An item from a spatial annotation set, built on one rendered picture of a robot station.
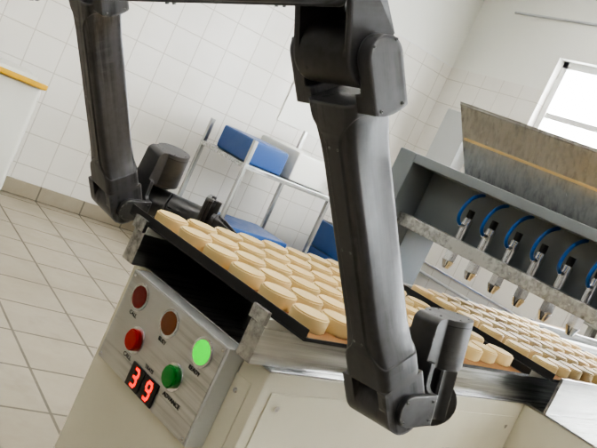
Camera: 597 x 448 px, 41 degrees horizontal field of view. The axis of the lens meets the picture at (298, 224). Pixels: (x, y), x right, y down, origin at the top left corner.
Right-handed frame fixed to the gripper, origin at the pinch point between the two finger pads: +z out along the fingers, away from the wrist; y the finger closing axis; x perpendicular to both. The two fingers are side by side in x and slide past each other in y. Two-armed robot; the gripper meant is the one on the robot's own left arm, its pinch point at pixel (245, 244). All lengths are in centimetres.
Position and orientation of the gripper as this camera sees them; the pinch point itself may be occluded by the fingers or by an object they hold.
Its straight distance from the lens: 133.9
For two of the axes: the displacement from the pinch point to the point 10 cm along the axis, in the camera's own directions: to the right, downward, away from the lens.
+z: 9.0, 4.2, 0.5
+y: -4.3, 9.0, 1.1
